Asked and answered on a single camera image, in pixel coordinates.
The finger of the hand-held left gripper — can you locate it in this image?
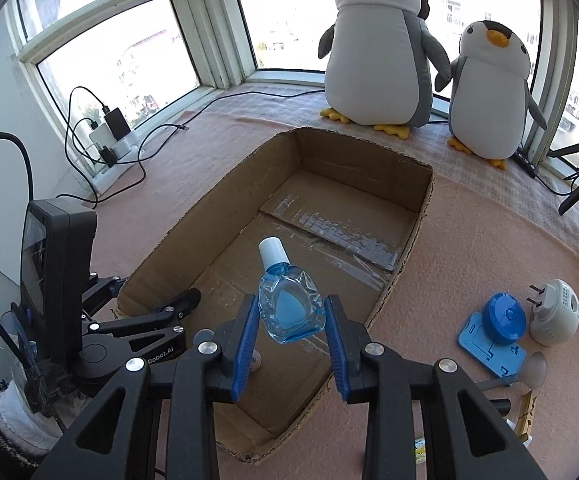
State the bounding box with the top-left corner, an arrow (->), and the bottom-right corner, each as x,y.
82,275 -> 130,317
82,287 -> 203,366

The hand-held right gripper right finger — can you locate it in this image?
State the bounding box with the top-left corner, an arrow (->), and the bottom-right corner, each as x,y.
323,294 -> 550,480

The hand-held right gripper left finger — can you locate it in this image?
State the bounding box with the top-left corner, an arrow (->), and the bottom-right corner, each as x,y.
30,294 -> 261,480

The blue eye drop bottle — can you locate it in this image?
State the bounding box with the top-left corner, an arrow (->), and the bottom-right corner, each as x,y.
258,237 -> 326,345

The cardboard box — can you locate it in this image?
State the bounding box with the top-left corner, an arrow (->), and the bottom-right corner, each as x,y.
114,127 -> 435,463

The wooden clothespin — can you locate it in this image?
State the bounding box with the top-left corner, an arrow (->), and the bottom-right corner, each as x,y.
512,392 -> 539,443

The white plug-in device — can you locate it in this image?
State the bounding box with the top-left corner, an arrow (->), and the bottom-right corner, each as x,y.
527,279 -> 579,347

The person's left forearm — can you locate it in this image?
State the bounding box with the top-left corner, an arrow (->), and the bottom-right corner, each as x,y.
0,379 -> 64,468

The white power strip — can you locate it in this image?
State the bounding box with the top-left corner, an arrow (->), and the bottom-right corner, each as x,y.
90,130 -> 146,196

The white charger block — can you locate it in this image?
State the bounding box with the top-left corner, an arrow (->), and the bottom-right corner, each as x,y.
88,120 -> 115,150

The blue phone stand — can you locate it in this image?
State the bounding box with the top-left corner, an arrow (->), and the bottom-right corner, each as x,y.
458,311 -> 527,378

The black charger block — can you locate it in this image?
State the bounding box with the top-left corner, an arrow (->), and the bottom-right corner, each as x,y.
102,107 -> 131,139

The blue round container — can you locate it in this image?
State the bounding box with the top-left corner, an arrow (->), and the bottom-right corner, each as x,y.
484,292 -> 528,345

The pink blanket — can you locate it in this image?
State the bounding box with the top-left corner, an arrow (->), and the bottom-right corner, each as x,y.
87,110 -> 579,480

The clear suction cup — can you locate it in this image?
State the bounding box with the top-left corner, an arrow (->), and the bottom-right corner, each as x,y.
475,351 -> 549,392

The small penguin plush toy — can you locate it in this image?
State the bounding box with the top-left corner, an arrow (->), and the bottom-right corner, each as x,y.
435,20 -> 549,170

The large penguin plush toy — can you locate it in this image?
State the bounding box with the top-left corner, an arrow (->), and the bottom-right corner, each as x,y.
318,0 -> 453,140

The thick black gripper cable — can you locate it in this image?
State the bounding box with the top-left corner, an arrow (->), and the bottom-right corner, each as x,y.
0,132 -> 36,376

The black cable with loose plug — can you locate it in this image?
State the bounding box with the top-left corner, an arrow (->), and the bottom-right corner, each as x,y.
54,122 -> 188,207

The black charger cable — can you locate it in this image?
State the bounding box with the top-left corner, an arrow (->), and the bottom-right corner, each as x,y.
66,86 -> 115,171

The long black cable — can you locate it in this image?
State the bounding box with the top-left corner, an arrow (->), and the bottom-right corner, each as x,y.
137,88 -> 326,153

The white window frame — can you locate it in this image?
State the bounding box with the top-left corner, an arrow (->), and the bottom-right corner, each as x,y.
0,0 -> 579,196

